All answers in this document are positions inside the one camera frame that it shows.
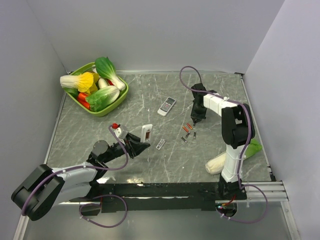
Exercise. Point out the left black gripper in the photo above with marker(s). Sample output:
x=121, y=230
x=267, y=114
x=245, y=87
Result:
x=136, y=147

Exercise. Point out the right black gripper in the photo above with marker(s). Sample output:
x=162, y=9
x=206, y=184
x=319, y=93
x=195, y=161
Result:
x=195, y=116

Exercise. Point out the remote battery cover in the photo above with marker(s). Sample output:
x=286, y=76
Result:
x=160, y=144

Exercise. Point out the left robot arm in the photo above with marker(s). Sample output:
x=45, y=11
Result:
x=47, y=187

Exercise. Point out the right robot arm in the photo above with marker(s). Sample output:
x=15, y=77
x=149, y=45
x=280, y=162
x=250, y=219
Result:
x=237, y=130

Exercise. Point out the grey white remote control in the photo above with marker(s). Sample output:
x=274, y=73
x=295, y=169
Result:
x=166, y=106

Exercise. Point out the green plastic basket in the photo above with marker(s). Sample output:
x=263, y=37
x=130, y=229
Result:
x=109, y=108

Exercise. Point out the white napa cabbage toy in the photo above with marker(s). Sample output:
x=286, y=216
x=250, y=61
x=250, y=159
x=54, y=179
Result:
x=216, y=165

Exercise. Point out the black base bar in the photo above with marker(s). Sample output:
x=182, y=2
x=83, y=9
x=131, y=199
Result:
x=201, y=196

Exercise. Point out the green lettuce cabbage toy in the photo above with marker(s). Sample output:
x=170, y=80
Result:
x=102, y=98

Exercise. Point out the white radish toy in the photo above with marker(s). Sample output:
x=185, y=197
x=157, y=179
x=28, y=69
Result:
x=102, y=83

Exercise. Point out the orange carrot toy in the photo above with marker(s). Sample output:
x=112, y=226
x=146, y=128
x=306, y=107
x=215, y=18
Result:
x=81, y=98

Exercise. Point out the yellow napa cabbage toy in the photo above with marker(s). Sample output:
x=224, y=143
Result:
x=82, y=82

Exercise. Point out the green bok choy toy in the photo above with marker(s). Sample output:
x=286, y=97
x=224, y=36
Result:
x=106, y=69

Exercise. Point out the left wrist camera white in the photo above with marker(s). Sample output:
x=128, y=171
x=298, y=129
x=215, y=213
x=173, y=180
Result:
x=120, y=131

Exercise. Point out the aluminium rail frame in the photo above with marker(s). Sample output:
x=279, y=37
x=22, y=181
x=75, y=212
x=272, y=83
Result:
x=274, y=192

